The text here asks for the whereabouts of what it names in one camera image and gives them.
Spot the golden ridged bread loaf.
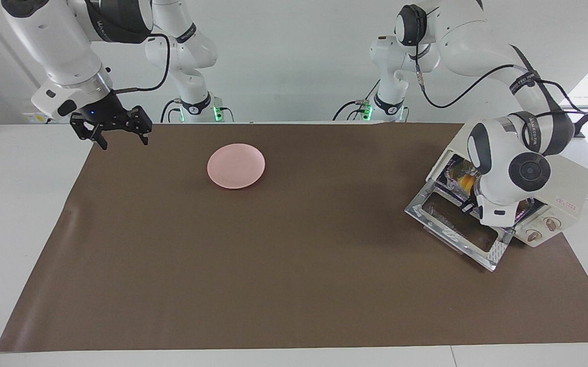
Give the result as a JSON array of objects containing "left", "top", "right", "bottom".
[{"left": 458, "top": 171, "right": 479, "bottom": 193}]

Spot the aluminium foil baking tray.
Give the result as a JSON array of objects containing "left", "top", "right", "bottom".
[{"left": 444, "top": 158, "right": 537, "bottom": 225}]

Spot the glass oven door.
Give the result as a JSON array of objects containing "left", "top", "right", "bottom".
[{"left": 405, "top": 178, "right": 517, "bottom": 272}]

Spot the cream toaster oven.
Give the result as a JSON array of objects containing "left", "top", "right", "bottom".
[{"left": 405, "top": 130, "right": 588, "bottom": 272}]

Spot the pink round plate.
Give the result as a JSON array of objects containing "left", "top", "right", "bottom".
[{"left": 207, "top": 143, "right": 266, "bottom": 190}]

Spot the brown table mat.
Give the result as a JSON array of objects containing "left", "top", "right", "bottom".
[{"left": 0, "top": 122, "right": 588, "bottom": 353}]

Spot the black right base cable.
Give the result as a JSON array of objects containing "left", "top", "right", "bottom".
[{"left": 160, "top": 98, "right": 185, "bottom": 123}]

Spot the black base cable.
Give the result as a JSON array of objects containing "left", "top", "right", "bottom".
[
  {"left": 160, "top": 98, "right": 185, "bottom": 123},
  {"left": 332, "top": 79, "right": 384, "bottom": 122}
]

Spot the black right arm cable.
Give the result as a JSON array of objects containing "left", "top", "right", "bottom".
[{"left": 113, "top": 33, "right": 171, "bottom": 95}]

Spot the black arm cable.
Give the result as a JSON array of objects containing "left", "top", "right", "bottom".
[
  {"left": 414, "top": 43, "right": 587, "bottom": 119},
  {"left": 113, "top": 33, "right": 171, "bottom": 95}
]

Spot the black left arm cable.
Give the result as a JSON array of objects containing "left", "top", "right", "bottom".
[{"left": 414, "top": 43, "right": 587, "bottom": 119}]

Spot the black left base cable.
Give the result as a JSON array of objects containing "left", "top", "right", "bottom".
[{"left": 332, "top": 79, "right": 384, "bottom": 122}]

